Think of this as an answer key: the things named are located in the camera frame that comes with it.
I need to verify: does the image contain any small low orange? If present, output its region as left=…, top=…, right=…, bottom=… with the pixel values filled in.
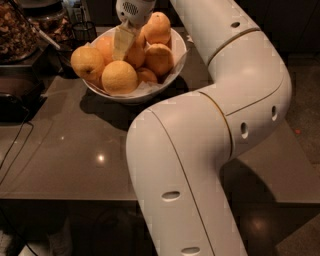
left=136, top=67, right=158, bottom=84

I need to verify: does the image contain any black wire basket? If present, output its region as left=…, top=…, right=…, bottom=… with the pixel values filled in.
left=57, top=21, right=97, bottom=79

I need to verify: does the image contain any orange at bowl left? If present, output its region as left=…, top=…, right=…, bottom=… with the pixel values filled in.
left=70, top=45, right=105, bottom=82

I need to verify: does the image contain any right orange in bowl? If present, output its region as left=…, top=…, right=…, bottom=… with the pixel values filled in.
left=145, top=44, right=174, bottom=76

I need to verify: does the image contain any white ceramic bowl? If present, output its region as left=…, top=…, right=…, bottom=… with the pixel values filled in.
left=81, top=21, right=188, bottom=106

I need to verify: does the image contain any front orange in bowl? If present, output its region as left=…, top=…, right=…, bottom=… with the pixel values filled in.
left=101, top=61, right=138, bottom=95

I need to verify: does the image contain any black power cable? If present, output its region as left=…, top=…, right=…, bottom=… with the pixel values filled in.
left=0, top=99, right=36, bottom=186

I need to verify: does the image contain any orange left behind centre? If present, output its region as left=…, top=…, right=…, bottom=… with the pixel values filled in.
left=95, top=36, right=113, bottom=65

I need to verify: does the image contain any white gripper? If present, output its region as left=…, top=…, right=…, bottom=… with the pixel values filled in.
left=113, top=0, right=156, bottom=60

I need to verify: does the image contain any glass jar of nuts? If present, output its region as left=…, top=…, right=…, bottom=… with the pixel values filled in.
left=0, top=0, right=38, bottom=64

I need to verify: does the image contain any large orange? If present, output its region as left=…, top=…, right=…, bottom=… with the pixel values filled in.
left=125, top=37, right=145, bottom=69

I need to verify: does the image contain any white serving spoon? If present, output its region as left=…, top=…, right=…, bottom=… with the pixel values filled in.
left=9, top=0, right=62, bottom=51

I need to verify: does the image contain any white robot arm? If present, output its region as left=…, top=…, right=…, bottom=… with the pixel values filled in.
left=126, top=0, right=292, bottom=256

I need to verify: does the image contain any black appliance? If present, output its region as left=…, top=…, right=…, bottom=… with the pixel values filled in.
left=0, top=65, right=45, bottom=123

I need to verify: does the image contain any top back orange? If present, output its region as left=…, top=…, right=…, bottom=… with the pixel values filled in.
left=143, top=12, right=171, bottom=44

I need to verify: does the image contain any orange in bowl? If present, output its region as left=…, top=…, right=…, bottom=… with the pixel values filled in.
left=101, top=61, right=138, bottom=95
left=145, top=44, right=174, bottom=76

